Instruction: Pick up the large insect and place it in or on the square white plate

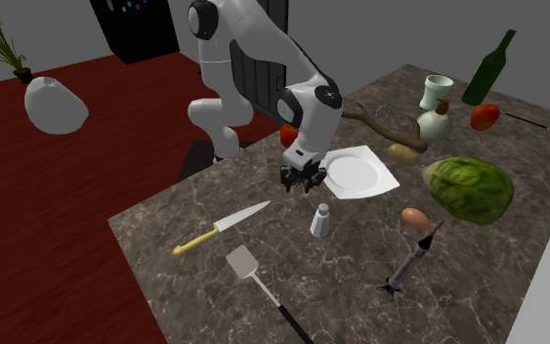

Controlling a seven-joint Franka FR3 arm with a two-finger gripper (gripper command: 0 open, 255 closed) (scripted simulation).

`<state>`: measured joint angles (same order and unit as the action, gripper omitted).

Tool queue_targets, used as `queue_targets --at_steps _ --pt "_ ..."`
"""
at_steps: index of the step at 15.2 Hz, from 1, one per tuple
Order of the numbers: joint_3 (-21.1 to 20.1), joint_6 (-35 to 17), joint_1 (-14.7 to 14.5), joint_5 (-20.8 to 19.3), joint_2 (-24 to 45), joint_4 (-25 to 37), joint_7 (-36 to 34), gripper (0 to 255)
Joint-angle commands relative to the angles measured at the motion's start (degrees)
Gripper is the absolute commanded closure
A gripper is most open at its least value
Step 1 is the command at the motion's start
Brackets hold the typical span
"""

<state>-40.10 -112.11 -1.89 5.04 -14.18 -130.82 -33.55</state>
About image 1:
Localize pale green cup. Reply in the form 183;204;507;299
418;74;455;111

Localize green lettuce head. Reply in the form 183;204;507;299
420;156;515;227

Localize yellow handled kitchen knife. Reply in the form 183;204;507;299
171;200;273;257

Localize white salt shaker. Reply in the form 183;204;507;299
309;202;331;238

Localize potted green plant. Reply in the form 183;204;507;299
0;5;35;86

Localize grey spatula with black handle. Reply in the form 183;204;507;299
225;244;316;344

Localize brown egg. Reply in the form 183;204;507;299
401;206;432;234

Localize dark green glass bottle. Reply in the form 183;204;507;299
460;28;518;107

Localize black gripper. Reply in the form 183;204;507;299
279;160;328;194

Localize brown antler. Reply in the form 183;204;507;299
341;102;430;154

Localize white square plate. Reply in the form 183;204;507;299
320;145;402;200

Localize grey toy rocket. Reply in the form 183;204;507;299
378;219;446;301

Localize thin black stick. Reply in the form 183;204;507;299
502;111;550;131

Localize brown potato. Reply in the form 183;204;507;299
387;143;420;167

